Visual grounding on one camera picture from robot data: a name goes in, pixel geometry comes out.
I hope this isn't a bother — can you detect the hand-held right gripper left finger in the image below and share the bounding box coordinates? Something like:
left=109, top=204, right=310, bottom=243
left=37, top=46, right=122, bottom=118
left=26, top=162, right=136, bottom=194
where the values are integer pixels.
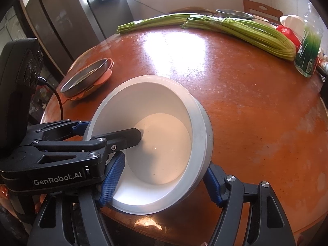
left=27, top=152, right=126, bottom=246

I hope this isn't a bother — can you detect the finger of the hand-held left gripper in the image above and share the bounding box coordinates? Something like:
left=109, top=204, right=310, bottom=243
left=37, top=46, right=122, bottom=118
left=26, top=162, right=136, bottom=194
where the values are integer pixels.
left=27, top=119, right=89, bottom=142
left=26, top=128, right=142, bottom=178

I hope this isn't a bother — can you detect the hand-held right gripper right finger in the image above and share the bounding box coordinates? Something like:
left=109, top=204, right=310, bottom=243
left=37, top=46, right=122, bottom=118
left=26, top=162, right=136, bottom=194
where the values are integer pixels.
left=204, top=164, right=296, bottom=246

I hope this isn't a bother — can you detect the red printed paper bowl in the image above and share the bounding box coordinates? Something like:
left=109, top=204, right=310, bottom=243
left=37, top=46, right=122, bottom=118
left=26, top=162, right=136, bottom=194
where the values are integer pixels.
left=86, top=75, right=207, bottom=214
left=177, top=82, right=214, bottom=203

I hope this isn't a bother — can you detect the small steel plate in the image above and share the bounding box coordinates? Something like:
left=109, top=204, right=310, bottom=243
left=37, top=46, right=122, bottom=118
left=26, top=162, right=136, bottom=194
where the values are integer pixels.
left=60, top=58, right=109, bottom=97

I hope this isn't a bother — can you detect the pink plastic plate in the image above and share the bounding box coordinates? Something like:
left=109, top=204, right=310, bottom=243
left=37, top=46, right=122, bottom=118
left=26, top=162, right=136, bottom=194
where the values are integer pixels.
left=67, top=58, right=113, bottom=101

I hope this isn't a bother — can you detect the person's left hand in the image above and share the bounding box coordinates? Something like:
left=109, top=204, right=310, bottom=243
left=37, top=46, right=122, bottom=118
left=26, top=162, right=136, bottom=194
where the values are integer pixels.
left=0, top=183, right=12, bottom=200

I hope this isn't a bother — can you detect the brown refrigerator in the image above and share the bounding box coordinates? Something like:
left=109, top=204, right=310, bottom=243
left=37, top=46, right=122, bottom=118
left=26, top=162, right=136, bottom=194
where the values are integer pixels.
left=19, top=0, right=107, bottom=75

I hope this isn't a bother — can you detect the thin celery bunch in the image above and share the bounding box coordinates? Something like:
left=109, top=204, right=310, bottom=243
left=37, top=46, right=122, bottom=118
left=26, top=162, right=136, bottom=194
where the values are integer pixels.
left=116, top=13, right=203, bottom=34

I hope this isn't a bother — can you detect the black thermos flask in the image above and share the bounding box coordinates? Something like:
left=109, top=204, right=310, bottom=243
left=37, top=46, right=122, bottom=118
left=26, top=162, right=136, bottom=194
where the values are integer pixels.
left=320, top=78, right=328, bottom=100

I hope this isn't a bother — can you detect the thick celery bunch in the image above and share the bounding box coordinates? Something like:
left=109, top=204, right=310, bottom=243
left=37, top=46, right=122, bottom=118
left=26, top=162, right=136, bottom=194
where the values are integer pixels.
left=181, top=15, right=298, bottom=61

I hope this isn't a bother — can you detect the clear plastic bottle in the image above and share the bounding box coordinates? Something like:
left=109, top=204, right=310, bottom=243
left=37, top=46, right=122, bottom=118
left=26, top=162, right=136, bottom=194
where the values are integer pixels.
left=294, top=4, right=324, bottom=77

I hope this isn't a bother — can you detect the red packet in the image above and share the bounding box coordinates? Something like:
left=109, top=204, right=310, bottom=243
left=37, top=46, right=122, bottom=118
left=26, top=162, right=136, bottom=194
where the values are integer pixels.
left=275, top=25, right=301, bottom=53

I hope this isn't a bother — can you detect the steel pot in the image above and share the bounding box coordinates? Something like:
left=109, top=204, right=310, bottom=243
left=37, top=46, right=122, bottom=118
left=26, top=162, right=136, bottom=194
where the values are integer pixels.
left=216, top=8, right=255, bottom=19

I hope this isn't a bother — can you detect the white plastic bag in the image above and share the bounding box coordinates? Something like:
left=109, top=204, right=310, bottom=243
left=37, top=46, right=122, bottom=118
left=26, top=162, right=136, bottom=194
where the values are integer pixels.
left=279, top=15, right=305, bottom=36

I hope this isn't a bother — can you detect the wooden chair with cutout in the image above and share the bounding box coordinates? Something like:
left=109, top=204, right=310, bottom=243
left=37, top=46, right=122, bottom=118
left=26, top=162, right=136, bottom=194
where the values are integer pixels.
left=242, top=0, right=284, bottom=25

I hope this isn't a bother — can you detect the black cable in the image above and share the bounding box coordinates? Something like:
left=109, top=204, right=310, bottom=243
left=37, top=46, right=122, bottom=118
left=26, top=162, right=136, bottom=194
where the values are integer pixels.
left=38, top=77, right=63, bottom=121

